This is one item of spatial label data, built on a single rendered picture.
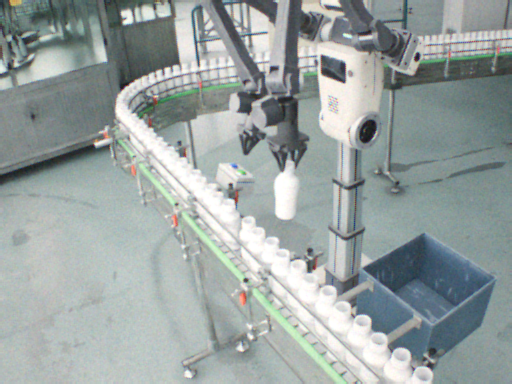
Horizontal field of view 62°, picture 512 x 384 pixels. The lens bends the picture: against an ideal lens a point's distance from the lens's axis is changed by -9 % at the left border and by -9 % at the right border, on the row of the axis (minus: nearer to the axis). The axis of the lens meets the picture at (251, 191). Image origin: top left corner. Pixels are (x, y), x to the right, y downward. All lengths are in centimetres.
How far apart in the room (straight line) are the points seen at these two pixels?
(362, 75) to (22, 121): 345
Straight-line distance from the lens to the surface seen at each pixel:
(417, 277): 178
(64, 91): 448
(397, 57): 155
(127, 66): 660
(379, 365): 101
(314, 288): 111
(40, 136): 457
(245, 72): 158
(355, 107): 170
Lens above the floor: 191
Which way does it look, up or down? 31 degrees down
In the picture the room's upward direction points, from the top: 5 degrees counter-clockwise
